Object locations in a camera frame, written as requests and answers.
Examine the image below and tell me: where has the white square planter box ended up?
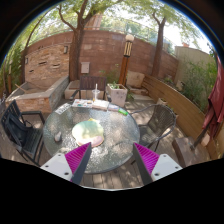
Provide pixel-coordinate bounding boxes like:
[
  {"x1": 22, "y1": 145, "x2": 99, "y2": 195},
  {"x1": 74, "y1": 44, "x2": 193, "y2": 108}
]
[{"x1": 107, "y1": 83, "x2": 127, "y2": 107}]

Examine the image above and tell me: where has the tree trunk left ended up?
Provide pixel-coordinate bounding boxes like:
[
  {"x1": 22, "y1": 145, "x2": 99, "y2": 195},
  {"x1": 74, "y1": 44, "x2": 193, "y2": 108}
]
[{"x1": 58, "y1": 0, "x2": 89, "y2": 81}]

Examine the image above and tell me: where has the green marker pen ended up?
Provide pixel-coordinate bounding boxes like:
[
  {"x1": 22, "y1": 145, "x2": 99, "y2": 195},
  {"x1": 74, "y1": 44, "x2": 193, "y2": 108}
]
[{"x1": 118, "y1": 108, "x2": 128, "y2": 116}]

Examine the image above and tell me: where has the small remote on table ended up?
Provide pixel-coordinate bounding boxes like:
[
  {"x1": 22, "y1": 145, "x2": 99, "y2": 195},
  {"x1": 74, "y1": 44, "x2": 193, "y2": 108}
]
[{"x1": 55, "y1": 103, "x2": 71, "y2": 115}]

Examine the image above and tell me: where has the round glass patio table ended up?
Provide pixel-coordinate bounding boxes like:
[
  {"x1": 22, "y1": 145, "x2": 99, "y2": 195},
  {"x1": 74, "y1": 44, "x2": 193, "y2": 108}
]
[{"x1": 43, "y1": 103, "x2": 140, "y2": 174}]

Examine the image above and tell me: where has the tree trunk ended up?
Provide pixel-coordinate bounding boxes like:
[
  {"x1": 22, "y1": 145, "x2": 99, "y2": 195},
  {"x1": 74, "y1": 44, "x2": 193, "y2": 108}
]
[
  {"x1": 58, "y1": 0, "x2": 89, "y2": 81},
  {"x1": 151, "y1": 11, "x2": 166, "y2": 77}
]

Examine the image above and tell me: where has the clear plastic cup with straw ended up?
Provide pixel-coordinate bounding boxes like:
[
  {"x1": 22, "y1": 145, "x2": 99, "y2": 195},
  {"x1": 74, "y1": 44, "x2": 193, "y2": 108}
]
[{"x1": 92, "y1": 84, "x2": 100, "y2": 102}]

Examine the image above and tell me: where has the dark wooden slat chair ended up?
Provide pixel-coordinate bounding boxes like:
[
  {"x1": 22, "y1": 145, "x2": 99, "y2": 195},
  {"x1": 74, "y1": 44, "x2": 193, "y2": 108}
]
[{"x1": 70, "y1": 76, "x2": 112, "y2": 102}]

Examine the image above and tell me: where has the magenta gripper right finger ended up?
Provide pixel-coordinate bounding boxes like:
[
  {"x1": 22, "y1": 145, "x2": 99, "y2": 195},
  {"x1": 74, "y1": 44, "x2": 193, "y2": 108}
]
[{"x1": 133, "y1": 143, "x2": 182, "y2": 185}]

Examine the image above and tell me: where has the black wicker chair left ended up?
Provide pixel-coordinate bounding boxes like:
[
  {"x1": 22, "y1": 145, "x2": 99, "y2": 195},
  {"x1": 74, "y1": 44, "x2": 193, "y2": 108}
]
[{"x1": 1, "y1": 100, "x2": 45, "y2": 166}]

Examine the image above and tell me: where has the black wicker chair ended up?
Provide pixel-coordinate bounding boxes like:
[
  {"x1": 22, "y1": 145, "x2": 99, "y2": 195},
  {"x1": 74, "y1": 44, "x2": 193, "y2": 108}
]
[
  {"x1": 1, "y1": 100, "x2": 45, "y2": 166},
  {"x1": 131, "y1": 104, "x2": 176, "y2": 148}
]

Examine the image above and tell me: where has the red folded patio umbrella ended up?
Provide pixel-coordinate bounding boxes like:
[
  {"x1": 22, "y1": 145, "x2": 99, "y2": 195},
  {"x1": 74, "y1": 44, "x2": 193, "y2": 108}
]
[{"x1": 202, "y1": 60, "x2": 224, "y2": 138}]

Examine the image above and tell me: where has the black wicker chair right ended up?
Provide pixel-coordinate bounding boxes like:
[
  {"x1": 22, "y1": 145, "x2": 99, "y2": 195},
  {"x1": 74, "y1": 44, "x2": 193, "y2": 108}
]
[{"x1": 131, "y1": 104, "x2": 176, "y2": 148}]

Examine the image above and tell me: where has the tree trunk right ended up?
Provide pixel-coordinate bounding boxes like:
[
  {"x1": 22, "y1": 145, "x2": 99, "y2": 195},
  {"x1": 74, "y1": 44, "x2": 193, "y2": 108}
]
[{"x1": 151, "y1": 11, "x2": 166, "y2": 77}]

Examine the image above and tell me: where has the open book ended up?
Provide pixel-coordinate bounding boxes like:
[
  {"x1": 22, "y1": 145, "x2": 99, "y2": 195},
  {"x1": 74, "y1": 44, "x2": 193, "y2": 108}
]
[{"x1": 72, "y1": 99, "x2": 109, "y2": 110}]

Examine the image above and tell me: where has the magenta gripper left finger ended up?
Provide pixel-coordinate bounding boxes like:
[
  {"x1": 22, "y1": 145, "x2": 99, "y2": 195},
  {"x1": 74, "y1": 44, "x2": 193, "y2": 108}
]
[{"x1": 41, "y1": 143, "x2": 92, "y2": 185}]

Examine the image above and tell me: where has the stone planter bench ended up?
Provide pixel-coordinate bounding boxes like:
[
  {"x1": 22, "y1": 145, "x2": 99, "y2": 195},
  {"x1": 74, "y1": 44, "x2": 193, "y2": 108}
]
[{"x1": 6, "y1": 76, "x2": 69, "y2": 113}]

